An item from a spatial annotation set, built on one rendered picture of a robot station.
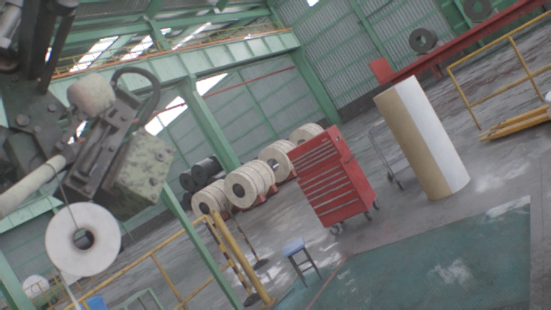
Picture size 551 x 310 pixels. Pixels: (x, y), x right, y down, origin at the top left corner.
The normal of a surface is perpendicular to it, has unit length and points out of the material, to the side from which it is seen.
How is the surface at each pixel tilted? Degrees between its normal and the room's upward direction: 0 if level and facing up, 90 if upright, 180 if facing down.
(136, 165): 90
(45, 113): 90
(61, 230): 90
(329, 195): 89
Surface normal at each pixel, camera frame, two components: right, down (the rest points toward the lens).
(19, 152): 0.68, -0.38
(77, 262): 0.39, -0.21
